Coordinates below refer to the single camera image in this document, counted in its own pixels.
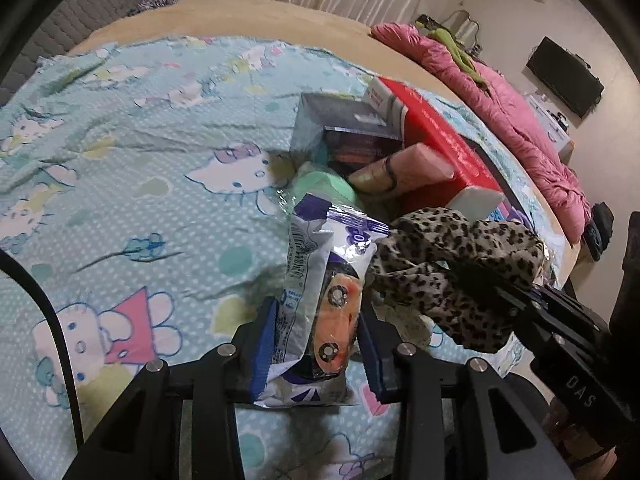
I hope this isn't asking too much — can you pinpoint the purple sachet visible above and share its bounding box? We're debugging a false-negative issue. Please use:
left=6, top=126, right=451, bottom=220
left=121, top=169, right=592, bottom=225
left=502, top=205, right=538, bottom=231

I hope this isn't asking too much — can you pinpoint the orange toy car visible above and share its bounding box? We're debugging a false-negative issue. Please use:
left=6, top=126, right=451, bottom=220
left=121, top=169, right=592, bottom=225
left=310, top=272, right=363, bottom=378

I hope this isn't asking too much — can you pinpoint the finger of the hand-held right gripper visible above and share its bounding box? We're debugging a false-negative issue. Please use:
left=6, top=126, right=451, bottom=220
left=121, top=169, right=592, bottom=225
left=452, top=264, right=546, bottom=311
left=502, top=305, right=553, bottom=356

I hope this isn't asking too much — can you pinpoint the white drawer cabinet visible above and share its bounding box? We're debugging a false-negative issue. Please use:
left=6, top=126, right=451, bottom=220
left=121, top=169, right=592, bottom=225
left=525, top=95, right=575, bottom=163

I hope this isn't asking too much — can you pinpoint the pink quilt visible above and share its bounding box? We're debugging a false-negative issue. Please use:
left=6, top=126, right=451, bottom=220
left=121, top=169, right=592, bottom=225
left=370, top=22, right=593, bottom=243

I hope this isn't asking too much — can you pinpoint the leopard print scrunchie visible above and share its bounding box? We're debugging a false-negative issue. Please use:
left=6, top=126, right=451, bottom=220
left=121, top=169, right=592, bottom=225
left=367, top=207, right=548, bottom=353

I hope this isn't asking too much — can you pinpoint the green cloth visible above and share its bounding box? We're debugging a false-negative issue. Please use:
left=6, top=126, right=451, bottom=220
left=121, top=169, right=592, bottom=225
left=425, top=26, right=493, bottom=93

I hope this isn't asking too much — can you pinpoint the black box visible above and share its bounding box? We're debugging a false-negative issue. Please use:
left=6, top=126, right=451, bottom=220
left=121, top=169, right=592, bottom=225
left=290, top=92, right=403, bottom=171

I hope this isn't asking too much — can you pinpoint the red tissue pack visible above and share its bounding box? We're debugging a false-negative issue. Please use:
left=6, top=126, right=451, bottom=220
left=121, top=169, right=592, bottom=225
left=362, top=76, right=506, bottom=221

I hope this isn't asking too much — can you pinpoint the person's right forearm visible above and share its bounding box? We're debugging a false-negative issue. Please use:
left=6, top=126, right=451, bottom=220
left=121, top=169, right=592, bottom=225
left=542, top=405, right=618, bottom=480

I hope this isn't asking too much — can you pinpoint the black wall television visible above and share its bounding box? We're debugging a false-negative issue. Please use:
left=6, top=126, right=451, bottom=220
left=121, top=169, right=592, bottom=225
left=526, top=36, right=605, bottom=120

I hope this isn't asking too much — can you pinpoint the blue cartoon printed blanket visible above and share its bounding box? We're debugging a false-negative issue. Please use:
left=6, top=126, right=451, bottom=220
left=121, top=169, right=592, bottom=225
left=0, top=35, right=576, bottom=480

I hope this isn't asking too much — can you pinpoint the green floral tissue packet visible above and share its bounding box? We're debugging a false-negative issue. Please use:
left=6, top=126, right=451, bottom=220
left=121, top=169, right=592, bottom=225
left=280, top=162, right=368, bottom=221

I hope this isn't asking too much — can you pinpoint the black cable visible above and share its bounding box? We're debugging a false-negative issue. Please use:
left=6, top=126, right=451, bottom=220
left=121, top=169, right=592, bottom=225
left=0, top=249, right=88, bottom=448

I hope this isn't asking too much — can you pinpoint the dark floral cloth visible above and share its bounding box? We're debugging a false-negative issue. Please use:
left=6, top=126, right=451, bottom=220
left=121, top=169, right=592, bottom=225
left=127, top=0, right=178, bottom=16

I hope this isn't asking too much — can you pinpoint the dark blue clothing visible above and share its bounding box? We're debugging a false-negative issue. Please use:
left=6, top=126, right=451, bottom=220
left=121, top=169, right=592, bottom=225
left=582, top=202, right=615, bottom=261

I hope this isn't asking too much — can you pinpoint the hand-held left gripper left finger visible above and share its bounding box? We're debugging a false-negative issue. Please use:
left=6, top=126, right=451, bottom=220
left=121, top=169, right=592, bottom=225
left=65, top=297, right=281, bottom=480

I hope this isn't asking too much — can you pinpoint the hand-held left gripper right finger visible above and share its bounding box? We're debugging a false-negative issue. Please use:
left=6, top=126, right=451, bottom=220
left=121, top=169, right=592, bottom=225
left=357, top=305, right=576, bottom=480

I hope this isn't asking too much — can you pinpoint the beige bed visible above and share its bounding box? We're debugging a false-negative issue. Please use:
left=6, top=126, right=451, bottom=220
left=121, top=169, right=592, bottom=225
left=65, top=0, right=596, bottom=281

